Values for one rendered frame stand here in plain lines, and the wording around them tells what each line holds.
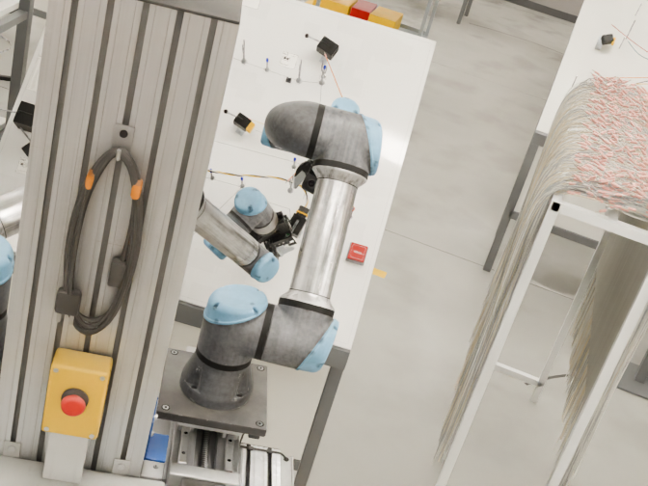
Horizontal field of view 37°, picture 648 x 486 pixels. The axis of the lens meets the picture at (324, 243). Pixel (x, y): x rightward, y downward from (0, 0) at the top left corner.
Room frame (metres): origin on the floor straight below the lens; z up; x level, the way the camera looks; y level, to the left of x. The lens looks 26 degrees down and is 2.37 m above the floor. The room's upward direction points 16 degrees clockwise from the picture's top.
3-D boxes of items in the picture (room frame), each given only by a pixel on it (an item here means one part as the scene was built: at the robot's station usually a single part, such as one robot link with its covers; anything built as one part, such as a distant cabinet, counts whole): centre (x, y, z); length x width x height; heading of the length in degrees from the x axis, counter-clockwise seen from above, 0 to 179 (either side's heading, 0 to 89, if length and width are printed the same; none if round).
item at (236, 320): (1.65, 0.13, 1.33); 0.13 x 0.12 x 0.14; 94
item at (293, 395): (2.43, 0.15, 0.60); 0.55 x 0.03 x 0.39; 90
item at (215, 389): (1.65, 0.13, 1.21); 0.15 x 0.15 x 0.10
